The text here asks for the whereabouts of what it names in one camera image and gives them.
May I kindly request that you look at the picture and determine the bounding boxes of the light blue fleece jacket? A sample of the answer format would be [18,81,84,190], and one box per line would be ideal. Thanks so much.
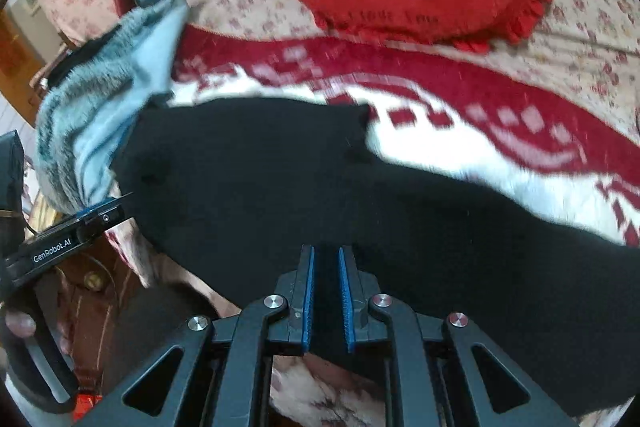
[34,0,189,213]

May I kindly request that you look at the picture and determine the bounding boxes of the left hand holding gripper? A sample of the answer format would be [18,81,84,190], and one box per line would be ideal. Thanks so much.
[0,300,72,358]

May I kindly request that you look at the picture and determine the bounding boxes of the floral beige quilt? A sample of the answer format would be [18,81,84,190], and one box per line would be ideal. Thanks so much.
[178,0,640,148]

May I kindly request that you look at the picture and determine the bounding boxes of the red white plush blanket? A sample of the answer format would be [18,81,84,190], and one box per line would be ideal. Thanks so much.
[104,26,640,427]

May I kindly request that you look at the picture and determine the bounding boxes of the black knit pants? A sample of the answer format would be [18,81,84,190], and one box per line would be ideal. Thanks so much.
[112,98,639,416]

